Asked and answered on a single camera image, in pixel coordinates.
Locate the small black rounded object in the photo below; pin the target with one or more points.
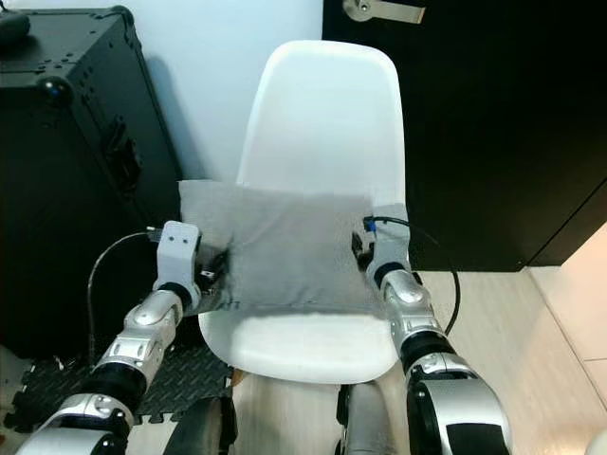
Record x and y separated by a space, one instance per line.
12 28

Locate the grey fabric pillow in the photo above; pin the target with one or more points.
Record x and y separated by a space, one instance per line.
285 251

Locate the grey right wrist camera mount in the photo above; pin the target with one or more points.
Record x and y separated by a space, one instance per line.
391 242

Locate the grey left robot leg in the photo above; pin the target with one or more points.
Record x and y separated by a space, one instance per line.
207 427

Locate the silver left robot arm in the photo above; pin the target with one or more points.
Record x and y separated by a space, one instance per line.
142 336

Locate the black door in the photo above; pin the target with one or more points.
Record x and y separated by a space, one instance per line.
503 142

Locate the black flight case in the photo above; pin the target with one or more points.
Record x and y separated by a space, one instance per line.
76 190

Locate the grey right robot leg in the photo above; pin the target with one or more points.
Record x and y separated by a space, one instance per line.
368 422

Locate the white plastic chair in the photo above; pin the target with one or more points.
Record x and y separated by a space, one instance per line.
322 104

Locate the black foam floor mat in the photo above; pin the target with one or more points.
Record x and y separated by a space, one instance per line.
57 379

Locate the grey robot leg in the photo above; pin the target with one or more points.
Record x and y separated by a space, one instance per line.
368 422
207 427

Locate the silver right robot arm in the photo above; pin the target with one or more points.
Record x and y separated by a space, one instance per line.
408 299

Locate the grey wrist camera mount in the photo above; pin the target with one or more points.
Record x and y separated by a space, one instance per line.
178 254
391 242

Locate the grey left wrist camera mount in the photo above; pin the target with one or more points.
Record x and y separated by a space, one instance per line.
178 254

